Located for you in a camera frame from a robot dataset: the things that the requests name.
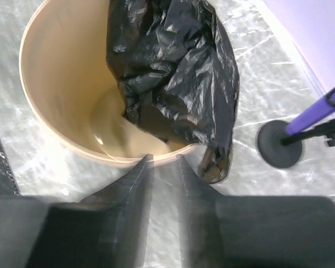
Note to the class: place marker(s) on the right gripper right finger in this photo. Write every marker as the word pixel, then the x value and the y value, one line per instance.
pixel 218 230

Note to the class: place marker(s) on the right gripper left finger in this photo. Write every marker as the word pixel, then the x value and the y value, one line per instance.
pixel 105 229

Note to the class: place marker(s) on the beige paper trash bin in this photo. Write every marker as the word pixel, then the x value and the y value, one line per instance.
pixel 63 72

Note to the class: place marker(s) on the black trash bag roll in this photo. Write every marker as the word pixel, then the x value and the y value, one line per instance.
pixel 176 70

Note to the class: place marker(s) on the purple microphone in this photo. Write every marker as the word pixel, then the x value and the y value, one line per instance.
pixel 319 110

